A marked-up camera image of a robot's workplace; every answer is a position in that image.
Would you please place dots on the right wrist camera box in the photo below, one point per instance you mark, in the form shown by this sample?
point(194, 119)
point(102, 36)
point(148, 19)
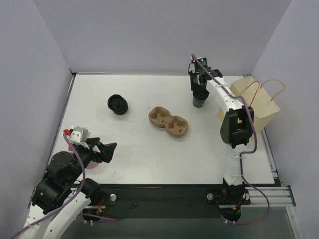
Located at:
point(199, 64)

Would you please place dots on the pink straw holder cup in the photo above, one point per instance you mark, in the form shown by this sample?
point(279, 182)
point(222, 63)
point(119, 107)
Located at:
point(92, 164)

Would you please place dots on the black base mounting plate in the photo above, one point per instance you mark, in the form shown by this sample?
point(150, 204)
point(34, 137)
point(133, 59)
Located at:
point(166, 201)

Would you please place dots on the brown pulp cup carrier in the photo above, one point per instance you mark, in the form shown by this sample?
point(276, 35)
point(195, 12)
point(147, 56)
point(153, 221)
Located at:
point(174, 125)

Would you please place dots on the tan paper bag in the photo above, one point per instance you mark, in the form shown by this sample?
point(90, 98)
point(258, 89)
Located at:
point(256, 96)

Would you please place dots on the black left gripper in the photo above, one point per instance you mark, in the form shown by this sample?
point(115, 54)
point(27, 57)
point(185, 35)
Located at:
point(95, 150)

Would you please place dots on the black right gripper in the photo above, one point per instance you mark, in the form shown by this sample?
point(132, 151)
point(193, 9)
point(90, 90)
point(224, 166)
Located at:
point(199, 92)

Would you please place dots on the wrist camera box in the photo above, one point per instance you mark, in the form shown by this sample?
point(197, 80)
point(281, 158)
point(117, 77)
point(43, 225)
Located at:
point(79, 135)
point(199, 64)

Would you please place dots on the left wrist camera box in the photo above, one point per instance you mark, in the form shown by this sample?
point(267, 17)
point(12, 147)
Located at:
point(79, 135)

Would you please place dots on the stack of black lids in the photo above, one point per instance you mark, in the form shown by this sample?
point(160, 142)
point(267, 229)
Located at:
point(117, 104)

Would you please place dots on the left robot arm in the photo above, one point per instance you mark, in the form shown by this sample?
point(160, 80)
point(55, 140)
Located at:
point(65, 190)

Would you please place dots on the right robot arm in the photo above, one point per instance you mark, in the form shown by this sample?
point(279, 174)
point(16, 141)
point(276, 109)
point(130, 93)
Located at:
point(236, 128)

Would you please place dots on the stack of black cups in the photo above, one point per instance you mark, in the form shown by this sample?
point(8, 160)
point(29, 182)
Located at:
point(198, 102)

